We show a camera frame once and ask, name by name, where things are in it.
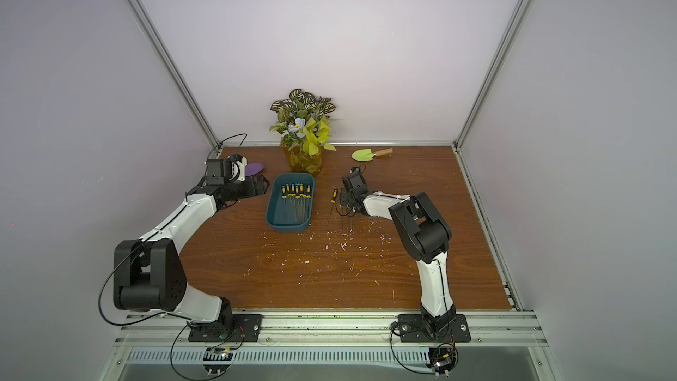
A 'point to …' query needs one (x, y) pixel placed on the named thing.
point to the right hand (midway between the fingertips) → (348, 188)
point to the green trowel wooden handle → (367, 154)
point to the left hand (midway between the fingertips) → (260, 181)
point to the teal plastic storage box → (291, 202)
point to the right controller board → (442, 359)
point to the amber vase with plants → (303, 127)
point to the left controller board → (217, 354)
